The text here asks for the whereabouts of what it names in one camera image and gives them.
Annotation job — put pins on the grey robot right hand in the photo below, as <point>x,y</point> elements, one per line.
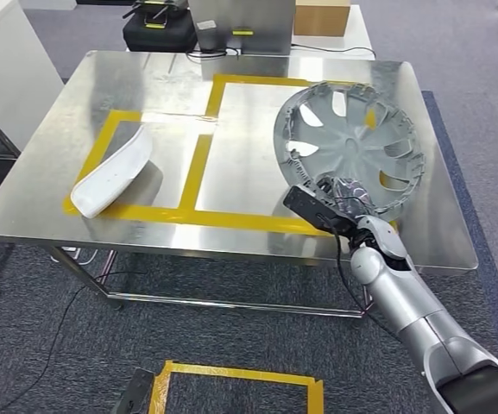
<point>345,197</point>

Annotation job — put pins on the silver-grey plastic wheel cover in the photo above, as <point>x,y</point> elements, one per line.
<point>352,148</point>

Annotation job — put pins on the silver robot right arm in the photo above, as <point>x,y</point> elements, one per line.
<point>408,303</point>

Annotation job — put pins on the white curved plastic part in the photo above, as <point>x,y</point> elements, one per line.
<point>110,177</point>

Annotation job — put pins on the stainless steel workbench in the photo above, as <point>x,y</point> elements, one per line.
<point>59,188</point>

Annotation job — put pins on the brown cardboard box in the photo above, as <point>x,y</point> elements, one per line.
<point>322,20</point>

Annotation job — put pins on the yellow floor tape square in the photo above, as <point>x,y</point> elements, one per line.
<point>315,394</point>

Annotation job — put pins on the black carry case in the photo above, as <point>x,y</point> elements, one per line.
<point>157,37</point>

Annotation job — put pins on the white power strip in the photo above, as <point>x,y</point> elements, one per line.
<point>80,255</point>

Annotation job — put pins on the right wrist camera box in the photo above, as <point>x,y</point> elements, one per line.
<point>313,208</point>

